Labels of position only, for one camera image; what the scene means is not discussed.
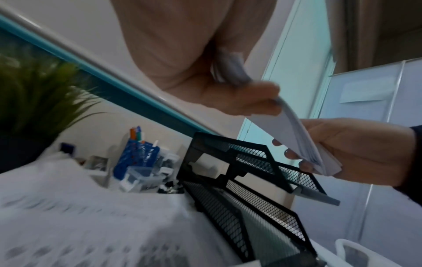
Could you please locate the white plastic chair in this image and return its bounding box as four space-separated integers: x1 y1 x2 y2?
334 238 400 267

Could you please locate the white tape dispenser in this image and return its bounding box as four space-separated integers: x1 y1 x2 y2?
155 152 182 176

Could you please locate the blue pen holder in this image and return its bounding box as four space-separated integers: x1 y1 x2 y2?
113 139 162 181

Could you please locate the white paper note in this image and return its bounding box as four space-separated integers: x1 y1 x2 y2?
339 77 396 104

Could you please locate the potted green plant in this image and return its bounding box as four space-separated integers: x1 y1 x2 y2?
0 52 108 174

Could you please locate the black mesh paper tray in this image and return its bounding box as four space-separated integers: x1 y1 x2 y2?
176 131 341 267

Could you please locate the pile of papers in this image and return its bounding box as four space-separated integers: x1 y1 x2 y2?
0 152 243 267

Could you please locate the clear plastic lidded box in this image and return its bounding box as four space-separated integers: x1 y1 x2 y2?
119 166 166 193

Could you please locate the printed paper bundle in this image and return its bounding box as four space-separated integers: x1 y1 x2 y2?
210 49 344 177

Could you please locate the person's left hand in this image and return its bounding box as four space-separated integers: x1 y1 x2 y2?
110 0 284 117

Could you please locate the small dark blue box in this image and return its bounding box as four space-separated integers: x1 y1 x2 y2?
60 142 78 157

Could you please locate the black right wristband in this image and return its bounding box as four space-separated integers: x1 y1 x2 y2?
393 125 422 207

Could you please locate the wide grey roller blind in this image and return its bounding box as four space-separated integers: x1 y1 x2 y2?
0 0 298 131

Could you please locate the frosted glass partition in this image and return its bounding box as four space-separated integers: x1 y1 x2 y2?
293 58 422 267

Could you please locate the person's right hand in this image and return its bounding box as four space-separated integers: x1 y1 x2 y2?
272 117 417 187

